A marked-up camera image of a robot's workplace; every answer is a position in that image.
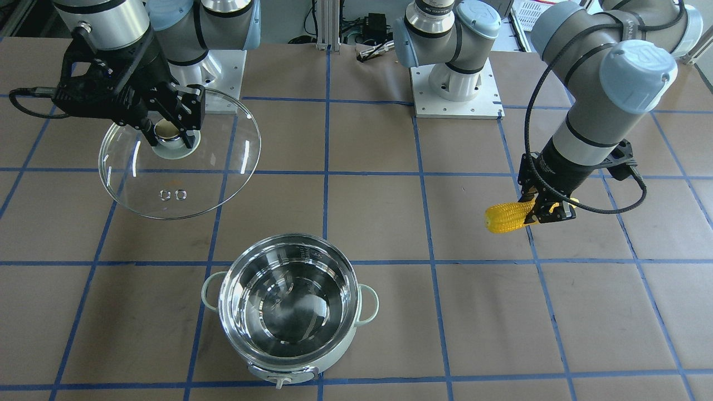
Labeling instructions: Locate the aluminium frame post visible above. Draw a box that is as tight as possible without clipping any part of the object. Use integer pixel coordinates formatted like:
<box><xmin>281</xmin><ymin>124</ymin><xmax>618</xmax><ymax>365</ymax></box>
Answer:
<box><xmin>314</xmin><ymin>0</ymin><xmax>341</xmax><ymax>53</ymax></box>

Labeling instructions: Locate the yellow corn cob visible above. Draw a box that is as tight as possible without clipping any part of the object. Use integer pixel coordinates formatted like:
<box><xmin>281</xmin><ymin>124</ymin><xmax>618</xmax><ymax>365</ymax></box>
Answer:
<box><xmin>484</xmin><ymin>199</ymin><xmax>580</xmax><ymax>234</ymax></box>

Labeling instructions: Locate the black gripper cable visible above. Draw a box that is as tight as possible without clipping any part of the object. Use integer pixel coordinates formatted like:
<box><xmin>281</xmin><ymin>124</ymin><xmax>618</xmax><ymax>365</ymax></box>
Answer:
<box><xmin>524</xmin><ymin>11</ymin><xmax>686</xmax><ymax>216</ymax></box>

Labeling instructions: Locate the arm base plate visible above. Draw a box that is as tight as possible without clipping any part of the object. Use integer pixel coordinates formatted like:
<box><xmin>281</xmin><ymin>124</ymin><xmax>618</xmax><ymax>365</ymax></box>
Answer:
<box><xmin>409</xmin><ymin>58</ymin><xmax>506</xmax><ymax>119</ymax></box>
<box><xmin>193</xmin><ymin>49</ymin><xmax>247</xmax><ymax>114</ymax></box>

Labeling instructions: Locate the glass pot lid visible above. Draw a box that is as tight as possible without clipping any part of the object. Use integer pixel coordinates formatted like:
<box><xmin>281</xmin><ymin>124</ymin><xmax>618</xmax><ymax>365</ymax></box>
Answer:
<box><xmin>97</xmin><ymin>89</ymin><xmax>261</xmax><ymax>220</ymax></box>

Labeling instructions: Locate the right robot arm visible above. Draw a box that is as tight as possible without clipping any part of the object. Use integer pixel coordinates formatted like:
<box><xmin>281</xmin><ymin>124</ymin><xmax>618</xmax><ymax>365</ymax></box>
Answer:
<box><xmin>51</xmin><ymin>1</ymin><xmax>261</xmax><ymax>153</ymax></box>

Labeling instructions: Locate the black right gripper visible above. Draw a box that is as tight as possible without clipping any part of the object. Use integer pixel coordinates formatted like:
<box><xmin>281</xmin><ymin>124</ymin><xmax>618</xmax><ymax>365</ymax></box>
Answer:
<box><xmin>51</xmin><ymin>25</ymin><xmax>206</xmax><ymax>150</ymax></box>

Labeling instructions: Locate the black power adapter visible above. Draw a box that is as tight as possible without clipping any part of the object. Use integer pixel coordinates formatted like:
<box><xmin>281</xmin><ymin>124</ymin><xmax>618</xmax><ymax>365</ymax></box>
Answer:
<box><xmin>363</xmin><ymin>13</ymin><xmax>388</xmax><ymax>43</ymax></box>

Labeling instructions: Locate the pale green steel pot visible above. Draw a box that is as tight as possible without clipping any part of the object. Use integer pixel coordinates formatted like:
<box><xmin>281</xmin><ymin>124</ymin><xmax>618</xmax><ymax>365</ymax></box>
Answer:
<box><xmin>201</xmin><ymin>233</ymin><xmax>380</xmax><ymax>389</ymax></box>

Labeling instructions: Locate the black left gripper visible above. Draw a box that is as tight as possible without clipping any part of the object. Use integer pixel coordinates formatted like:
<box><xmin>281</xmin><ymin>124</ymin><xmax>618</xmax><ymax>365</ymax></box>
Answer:
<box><xmin>517</xmin><ymin>138</ymin><xmax>596</xmax><ymax>224</ymax></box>

